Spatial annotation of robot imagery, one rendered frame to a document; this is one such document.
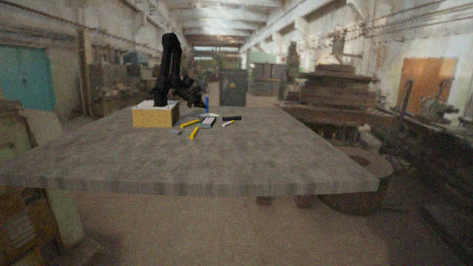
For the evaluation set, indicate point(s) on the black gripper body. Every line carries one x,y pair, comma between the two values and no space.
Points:
191,100

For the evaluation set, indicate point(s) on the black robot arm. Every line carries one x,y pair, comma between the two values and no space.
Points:
165,82

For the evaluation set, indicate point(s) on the keyboard with white letter keys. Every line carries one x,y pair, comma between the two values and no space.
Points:
207,122

